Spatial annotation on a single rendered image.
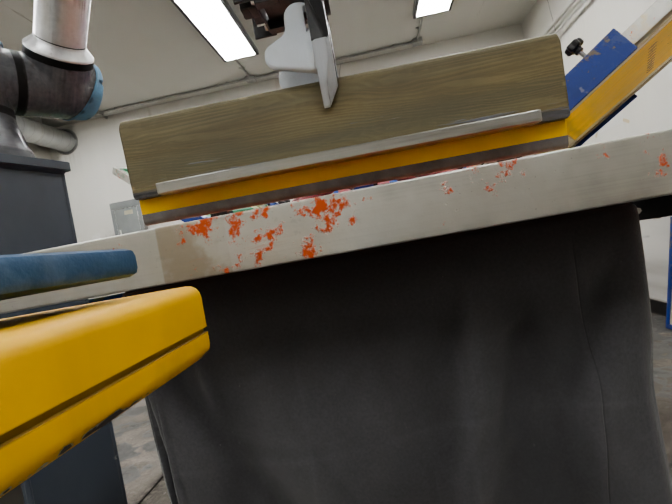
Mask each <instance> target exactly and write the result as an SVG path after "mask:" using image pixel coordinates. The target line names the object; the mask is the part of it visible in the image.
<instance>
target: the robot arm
mask: <svg viewBox="0 0 672 504"><path fill-rule="evenodd" d="M233 3H234V5H237V4H239V6H240V11H241V12H242V14H243V16H244V19H246V20H248V19H252V23H253V28H254V34H255V39H256V40H258V39H263V38H267V37H271V36H276V35H277V33H281V32H284V34H283V35H282V37H280V38H279V39H278V40H276V41H275V42H274V43H272V44H271V45H270V46H269V47H267V49H266V51H265V62H266V64H267V65H268V67H269V68H271V69H273V70H276V71H281V72H280V74H279V83H280V86H281V87H282V88H283V89H284V88H289V87H294V86H299V85H304V84H309V83H314V82H319V84H320V89H321V94H322V99H323V104H324V108H325V109H327V108H330V107H331V105H332V102H333V99H334V96H335V93H336V91H337V88H338V81H337V78H338V73H337V66H336V60H335V54H334V48H333V43H332V37H331V31H330V26H329V20H328V16H329V15H331V10H330V4H329V0H233ZM90 6H91V0H34V8H33V32H32V34H30V35H28V36H26V37H25V38H23V39H22V51H17V50H11V49H5V48H4V47H3V44H2V42H1V41H0V153H4V154H12V155H19V156H27V157H34V158H35V155H34V153H33V151H32V150H30V148H29V146H28V144H27V142H26V140H25V138H24V136H23V135H22V133H21V131H20V129H19V128H18V125H17V121H16V116H15V115H18V116H30V117H42V118H53V119H62V120H65V121H71V120H88V119H90V118H91V117H93V116H94V115H95V114H96V113H97V111H98V109H99V107H100V105H101V102H102V97H103V88H104V87H103V85H102V83H103V77H102V73H101V71H100V69H99V68H98V67H97V66H96V65H94V58H93V56H92V55H91V54H90V52H89V51H88V50H87V48H86V47H87V36H88V26H89V16H90ZM264 23H265V25H264V26H260V27H257V25H260V24H264ZM305 24H308V27H309V28H306V25H305Z"/></svg>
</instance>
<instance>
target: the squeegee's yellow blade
mask: <svg viewBox="0 0 672 504"><path fill-rule="evenodd" d="M565 135H568V134H567V126H566V119H565V120H561V121H555V122H550V123H545V124H540V125H534V126H531V127H526V128H520V129H515V130H510V131H505V132H499V133H494V134H489V135H484V136H478V137H473V138H468V139H463V140H457V141H452V142H447V143H442V144H436V145H431V146H426V147H421V148H415V149H410V150H405V151H400V152H394V153H389V154H384V155H379V156H373V157H368V158H363V159H358V160H352V161H347V162H342V163H337V164H331V165H326V166H321V167H316V168H310V169H305V170H300V171H295V172H289V173H284V174H279V175H274V176H268V177H263V178H258V179H253V180H247V181H242V182H237V183H232V184H226V185H221V186H216V187H211V188H205V189H200V190H195V191H190V192H184V193H179V194H174V195H167V196H162V197H156V198H151V199H146V200H139V202H140V207H141V212H142V215H145V214H150V213H156V212H161V211H166V210H172V209H177V208H182V207H188V206H193V205H198V204H204V203H209V202H214V201H219V200H225V199H230V198H235V197H241V196H246V195H251V194H257V193H262V192H267V191H273V190H278V189H283V188H289V187H294V186H299V185H305V184H310V183H315V182H321V181H326V180H331V179H337V178H342V177H347V176H353V175H358V174H363V173H368V172H374V171H379V170H384V169H390V168H395V167H400V166H406V165H411V164H416V163H422V162H427V161H432V160H438V159H443V158H448V157H454V156H459V155H464V154H470V153H475V152H480V151H486V150H491V149H496V148H502V147H507V146H512V145H518V144H523V143H528V142H533V141H539V140H544V139H549V138H555V137H560V136H565Z"/></svg>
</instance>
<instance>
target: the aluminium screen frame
mask: <svg viewBox="0 0 672 504"><path fill-rule="evenodd" d="M668 195H672V129H667V130H661V131H656V132H651V133H646V134H641V135H635V136H630V137H625V138H620V139H615V140H609V141H604V142H599V143H594V144H589V145H583V146H578V147H573V148H568V149H563V150H558V151H552V152H547V153H542V154H537V155H532V156H526V157H521V158H516V159H511V160H506V161H500V162H495V163H490V164H485V165H480V166H474V167H469V168H464V169H459V170H454V171H449V172H443V173H438V174H433V175H428V176H423V177H417V178H412V179H407V180H402V181H397V182H391V183H386V184H381V185H376V186H371V187H365V188H360V189H355V190H350V191H345V192H340V193H334V194H329V195H324V196H319V197H314V198H308V199H303V200H298V201H293V202H288V203H282V204H277V205H272V206H267V207H262V208H256V209H251V210H246V211H241V212H236V213H230V214H225V215H220V216H215V217H210V218H205V219H199V220H194V221H189V222H184V223H179V224H173V225H168V226H163V227H158V228H153V229H147V230H142V231H137V232H132V233H127V234H121V235H116V236H111V237H106V238H101V239H96V240H90V241H85V242H80V243H75V244H70V245H64V246H59V247H54V248H49V249H44V250H38V251H33V252H28V253H23V254H33V253H53V252H73V251H93V250H113V249H127V250H131V251H133V252H134V254H135V256H136V261H137V266H138V268H137V273H135V274H134V275H132V276H131V277H128V278H122V279H117V280H111V281H106V282H100V283H95V284H89V285H84V286H78V287H72V288H67V289H61V290H56V291H50V292H45V293H39V294H34V295H28V296H23V297H17V298H12V299H6V300H1V301H0V314H4V313H10V312H16V311H21V310H27V309H33V308H38V307H44V306H49V305H55V304H61V303H66V302H72V301H78V300H83V299H89V298H94V297H100V296H106V295H111V294H117V293H122V292H128V291H134V290H139V289H145V288H151V287H156V286H162V285H167V284H173V283H179V282H184V281H190V280H196V279H201V278H207V277H212V276H218V275H224V274H229V273H235V272H241V271H246V270H252V269H257V268H263V267H269V266H274V265H280V264H286V263H291V262H297V261H302V260H308V259H314V258H319V257H325V256H331V255H336V254H342V253H347V252H353V251H359V250H364V249H370V248H375V247H381V246H387V245H392V244H398V243H404V242H409V241H415V240H420V239H426V238H432V237H437V236H443V235H449V234H454V233H460V232H465V231H471V230H477V229H482V228H488V227H494V226H499V225H505V224H510V223H516V222H522V221H527V220H533V219H539V218H544V217H550V216H555V215H561V214H567V213H572V212H578V211H583V210H589V209H595V208H600V207H606V206H612V205H617V204H623V203H628V202H634V201H640V200H645V199H651V198H657V197H662V196H668Z"/></svg>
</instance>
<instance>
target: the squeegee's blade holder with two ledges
mask: <svg viewBox="0 0 672 504"><path fill-rule="evenodd" d="M541 121H542V113H541V109H538V110H533V111H528V112H523V113H517V114H512V115H507V116H502V117H497V118H491V119H486V120H481V121H476V122H471V123H466V124H460V125H455V126H450V127H445V128H440V129H434V130H429V131H424V132H419V133H414V134H408V135H403V136H398V137H393V138H388V139H383V140H377V141H372V142H367V143H362V144H357V145H351V146H346V147H341V148H336V149H331V150H326V151H320V152H315V153H310V154H305V155H300V156H294V157H289V158H284V159H279V160H274V161H269V162H263V163H258V164H253V165H248V166H243V167H237V168H232V169H227V170H222V171H217V172H212V173H206V174H201V175H196V176H191V177H186V178H180V179H175V180H170V181H165V182H160V183H156V188H157V193H158V194H160V195H174V194H179V193H184V192H190V191H195V190H200V189H205V188H211V187H216V186H221V185H226V184H232V183H237V182H242V181H247V180H253V179H258V178H263V177H268V176H274V175H279V174H284V173H289V172H295V171H300V170H305V169H310V168H316V167H321V166H326V165H331V164H337V163H342V162H347V161H352V160H358V159H363V158H368V157H373V156H379V155H384V154H389V153H394V152H400V151H405V150H410V149H415V148H421V147H426V146H431V145H436V144H442V143H447V142H452V141H457V140H463V139H468V138H473V137H478V136H484V135H489V134H494V133H499V132H505V131H510V130H515V129H520V128H526V127H531V126H533V125H535V124H537V123H539V122H541Z"/></svg>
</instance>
